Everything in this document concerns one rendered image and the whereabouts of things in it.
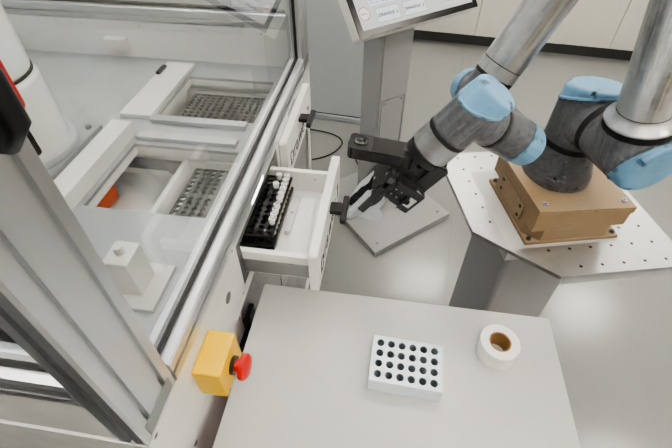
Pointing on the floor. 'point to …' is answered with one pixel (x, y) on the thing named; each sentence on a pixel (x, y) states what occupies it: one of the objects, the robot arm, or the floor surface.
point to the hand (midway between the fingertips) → (349, 205)
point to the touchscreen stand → (386, 78)
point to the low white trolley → (402, 419)
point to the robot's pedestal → (503, 267)
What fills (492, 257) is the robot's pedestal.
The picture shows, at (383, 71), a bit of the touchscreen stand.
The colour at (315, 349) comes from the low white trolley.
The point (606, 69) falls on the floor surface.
